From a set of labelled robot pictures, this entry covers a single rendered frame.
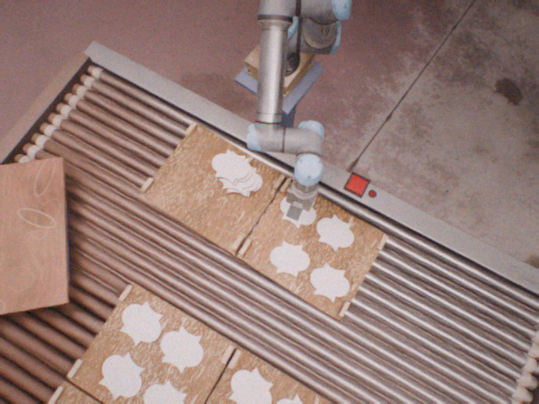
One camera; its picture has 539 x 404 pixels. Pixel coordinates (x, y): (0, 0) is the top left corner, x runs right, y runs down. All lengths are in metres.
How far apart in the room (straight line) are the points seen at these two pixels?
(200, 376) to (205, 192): 0.62
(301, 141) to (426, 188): 1.61
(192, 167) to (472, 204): 1.76
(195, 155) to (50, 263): 0.61
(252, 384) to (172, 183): 0.74
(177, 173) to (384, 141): 1.53
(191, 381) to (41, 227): 0.69
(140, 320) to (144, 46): 2.06
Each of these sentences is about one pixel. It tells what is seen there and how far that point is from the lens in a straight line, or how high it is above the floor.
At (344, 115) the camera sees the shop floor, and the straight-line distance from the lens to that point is 2.89.
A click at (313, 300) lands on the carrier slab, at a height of 0.94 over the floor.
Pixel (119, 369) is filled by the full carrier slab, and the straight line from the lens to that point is 1.59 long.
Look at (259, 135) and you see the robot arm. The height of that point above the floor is 1.32.
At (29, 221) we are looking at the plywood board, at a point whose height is 1.04.
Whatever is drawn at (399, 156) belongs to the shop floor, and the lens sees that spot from 2.84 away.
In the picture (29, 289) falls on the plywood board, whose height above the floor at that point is 1.04.
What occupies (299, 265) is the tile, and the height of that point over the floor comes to 0.95.
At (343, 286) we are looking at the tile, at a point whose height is 0.95.
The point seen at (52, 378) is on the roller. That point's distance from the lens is 1.69.
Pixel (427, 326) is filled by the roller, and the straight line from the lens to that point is 1.65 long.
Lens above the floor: 2.47
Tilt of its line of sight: 72 degrees down
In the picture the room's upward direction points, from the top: 2 degrees clockwise
